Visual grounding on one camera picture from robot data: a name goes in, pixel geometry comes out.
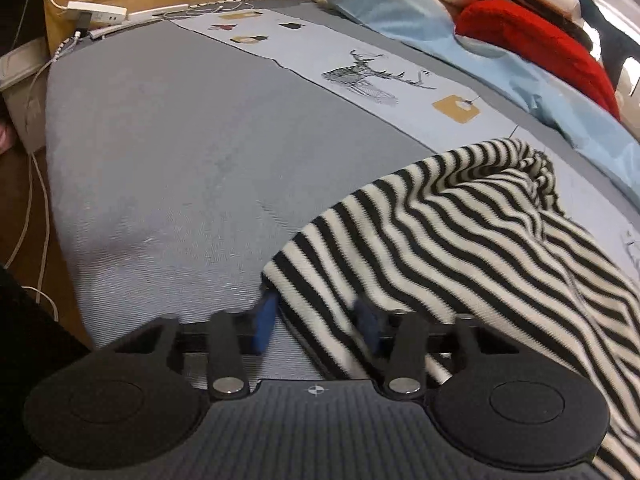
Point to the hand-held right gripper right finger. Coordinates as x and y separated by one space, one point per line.
367 327

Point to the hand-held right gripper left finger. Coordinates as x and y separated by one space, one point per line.
265 325

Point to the black white striped shirt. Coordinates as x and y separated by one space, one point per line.
450 240

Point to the printed light blue sheet panel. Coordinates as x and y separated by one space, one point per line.
310 55

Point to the light blue quilt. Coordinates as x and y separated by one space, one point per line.
400 10

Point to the red knitted cushion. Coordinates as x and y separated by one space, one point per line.
525 35

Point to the white box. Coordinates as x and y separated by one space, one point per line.
22 90

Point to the black plug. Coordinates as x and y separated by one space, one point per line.
82 21

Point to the white power strip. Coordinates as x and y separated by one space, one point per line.
97 10

